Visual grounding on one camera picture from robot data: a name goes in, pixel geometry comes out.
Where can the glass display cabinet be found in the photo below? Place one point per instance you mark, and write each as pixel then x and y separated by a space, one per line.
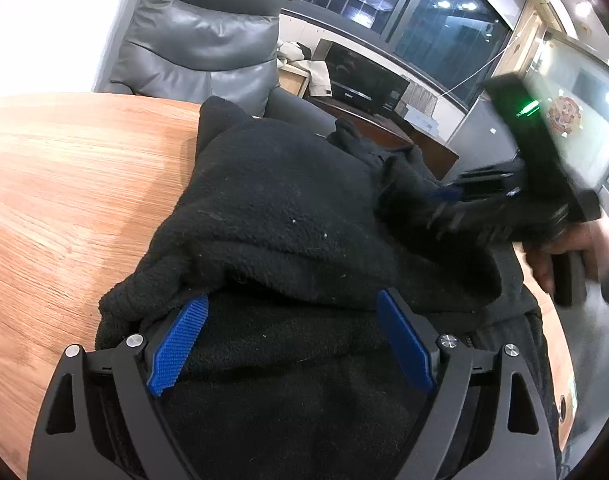
pixel 584 110

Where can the white paper stack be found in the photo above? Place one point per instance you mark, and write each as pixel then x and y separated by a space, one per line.
pixel 424 120

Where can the black fleece garment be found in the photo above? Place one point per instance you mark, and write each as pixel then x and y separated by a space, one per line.
pixel 284 210

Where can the grey leather office chair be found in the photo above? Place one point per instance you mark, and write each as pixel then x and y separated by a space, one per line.
pixel 194 35

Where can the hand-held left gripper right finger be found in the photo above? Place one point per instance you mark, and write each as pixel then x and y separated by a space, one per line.
pixel 404 340

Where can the light wooden cabinet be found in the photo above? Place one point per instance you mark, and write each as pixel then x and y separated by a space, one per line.
pixel 292 80

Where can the dark wooden desk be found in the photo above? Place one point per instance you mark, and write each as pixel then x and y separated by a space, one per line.
pixel 424 152

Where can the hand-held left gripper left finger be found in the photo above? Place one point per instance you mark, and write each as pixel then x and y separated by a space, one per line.
pixel 177 345

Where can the large dark window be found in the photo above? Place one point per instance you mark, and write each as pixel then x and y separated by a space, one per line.
pixel 434 25

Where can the white radiator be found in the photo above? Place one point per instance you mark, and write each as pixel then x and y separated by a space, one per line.
pixel 422 96

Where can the person's right hand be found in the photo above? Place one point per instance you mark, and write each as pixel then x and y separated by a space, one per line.
pixel 544 255

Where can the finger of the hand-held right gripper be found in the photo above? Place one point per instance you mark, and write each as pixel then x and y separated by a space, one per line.
pixel 464 217
pixel 484 182

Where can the white cloth pile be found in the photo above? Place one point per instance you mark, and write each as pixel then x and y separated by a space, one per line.
pixel 309 67

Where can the black microwave oven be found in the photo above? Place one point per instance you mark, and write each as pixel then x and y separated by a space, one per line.
pixel 359 80

